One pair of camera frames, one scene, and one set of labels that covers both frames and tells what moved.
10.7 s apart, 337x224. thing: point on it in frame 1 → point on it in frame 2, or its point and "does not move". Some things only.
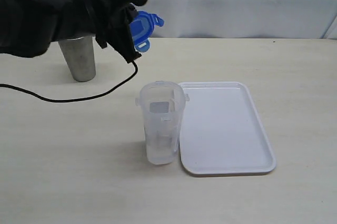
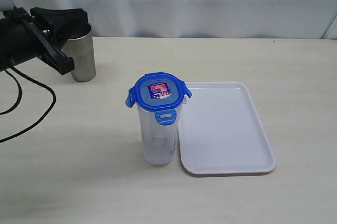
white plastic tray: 221,133 does not move
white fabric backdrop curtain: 230,4 does not move
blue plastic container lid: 142,28 → 160,92
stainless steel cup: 80,53 does not move
